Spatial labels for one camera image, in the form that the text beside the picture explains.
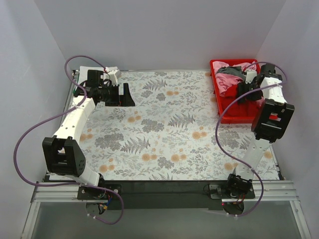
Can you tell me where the red t shirt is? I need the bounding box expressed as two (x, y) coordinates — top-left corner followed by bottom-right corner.
(221, 85), (264, 118)

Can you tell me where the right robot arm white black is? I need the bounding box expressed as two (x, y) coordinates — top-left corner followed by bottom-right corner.
(225, 63), (295, 198)

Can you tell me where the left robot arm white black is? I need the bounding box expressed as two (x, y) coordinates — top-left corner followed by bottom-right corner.
(42, 67), (135, 199)

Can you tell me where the grey t shirt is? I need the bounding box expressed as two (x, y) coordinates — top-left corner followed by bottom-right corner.
(217, 66), (246, 80)

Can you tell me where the pink t shirt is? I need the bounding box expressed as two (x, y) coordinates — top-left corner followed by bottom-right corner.
(212, 61), (257, 96)

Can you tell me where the red plastic bin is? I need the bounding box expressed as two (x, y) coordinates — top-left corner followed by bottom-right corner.
(210, 59), (260, 123)

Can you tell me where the folded white t shirt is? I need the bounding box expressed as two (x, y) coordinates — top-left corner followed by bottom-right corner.
(76, 66), (105, 87)

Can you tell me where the floral patterned table mat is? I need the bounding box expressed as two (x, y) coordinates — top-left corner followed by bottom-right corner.
(49, 70), (280, 181)

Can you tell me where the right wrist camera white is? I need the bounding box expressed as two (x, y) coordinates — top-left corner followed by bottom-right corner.
(245, 69), (257, 84)

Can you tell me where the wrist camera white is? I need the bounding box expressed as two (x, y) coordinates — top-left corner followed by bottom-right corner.
(245, 69), (257, 84)
(103, 67), (122, 86)

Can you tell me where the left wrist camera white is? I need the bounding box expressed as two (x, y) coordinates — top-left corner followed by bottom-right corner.
(103, 67), (122, 86)

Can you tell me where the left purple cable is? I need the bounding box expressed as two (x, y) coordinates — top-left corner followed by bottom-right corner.
(13, 55), (125, 225)

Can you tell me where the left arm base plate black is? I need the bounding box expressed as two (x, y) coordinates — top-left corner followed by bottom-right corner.
(77, 184), (122, 200)

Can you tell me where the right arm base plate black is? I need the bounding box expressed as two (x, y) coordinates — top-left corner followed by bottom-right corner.
(208, 182), (255, 199)

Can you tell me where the aluminium frame rail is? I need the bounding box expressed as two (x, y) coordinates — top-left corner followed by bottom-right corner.
(31, 180), (299, 203)

